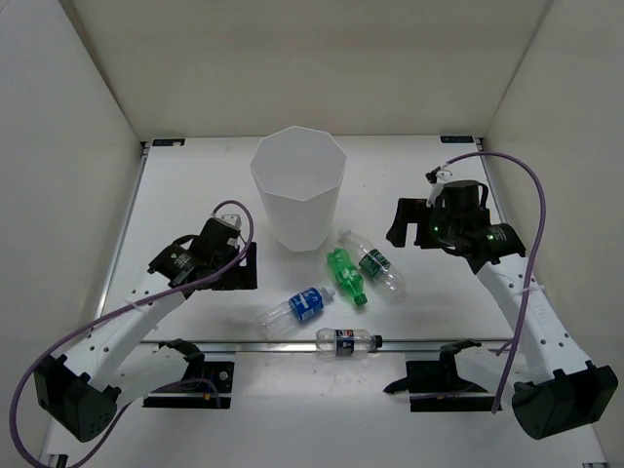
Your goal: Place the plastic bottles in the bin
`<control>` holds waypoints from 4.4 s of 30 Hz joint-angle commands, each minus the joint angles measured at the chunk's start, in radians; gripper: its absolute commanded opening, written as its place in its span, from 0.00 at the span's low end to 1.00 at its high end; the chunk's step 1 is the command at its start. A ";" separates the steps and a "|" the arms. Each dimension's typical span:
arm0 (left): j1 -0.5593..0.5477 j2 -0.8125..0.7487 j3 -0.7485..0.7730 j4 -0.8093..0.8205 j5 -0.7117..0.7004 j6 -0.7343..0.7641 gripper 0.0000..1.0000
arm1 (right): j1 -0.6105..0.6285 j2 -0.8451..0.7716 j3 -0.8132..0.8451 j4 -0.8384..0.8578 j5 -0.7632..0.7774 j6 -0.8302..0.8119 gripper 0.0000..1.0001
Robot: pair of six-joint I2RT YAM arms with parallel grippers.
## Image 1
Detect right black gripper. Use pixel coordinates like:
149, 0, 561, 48
387, 199, 461, 250

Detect green label clear bottle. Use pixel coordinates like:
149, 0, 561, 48
338, 229, 407, 304

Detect blue label clear bottle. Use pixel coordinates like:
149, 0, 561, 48
256, 287, 336, 340

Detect green plastic bottle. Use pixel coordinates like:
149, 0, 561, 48
327, 248, 368, 307

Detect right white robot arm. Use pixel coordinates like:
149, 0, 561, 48
386, 180, 618, 440

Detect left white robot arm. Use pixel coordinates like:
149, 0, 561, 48
34, 214, 257, 443

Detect white octagonal plastic bin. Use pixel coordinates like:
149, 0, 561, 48
250, 126, 347, 253

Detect right dark corner label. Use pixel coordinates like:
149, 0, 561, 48
440, 136, 475, 144

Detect dark corner label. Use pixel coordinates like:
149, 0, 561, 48
151, 138, 185, 147
440, 136, 475, 144

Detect Pepsi label clear bottle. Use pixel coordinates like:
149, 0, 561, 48
316, 328, 383, 359

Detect left dark corner label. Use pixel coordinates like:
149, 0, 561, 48
151, 138, 185, 147

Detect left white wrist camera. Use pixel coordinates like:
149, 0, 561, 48
214, 214, 242, 235

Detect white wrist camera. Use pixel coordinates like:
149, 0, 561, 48
214, 214, 242, 235
425, 165, 454, 207

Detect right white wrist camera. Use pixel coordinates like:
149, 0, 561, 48
425, 165, 454, 207

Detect aluminium table rail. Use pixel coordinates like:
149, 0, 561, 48
138, 339, 513, 354

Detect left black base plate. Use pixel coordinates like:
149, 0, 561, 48
142, 354, 235, 410

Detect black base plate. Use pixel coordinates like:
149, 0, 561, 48
142, 354, 235, 410
383, 361, 493, 412

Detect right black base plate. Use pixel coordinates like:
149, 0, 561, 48
383, 361, 493, 412

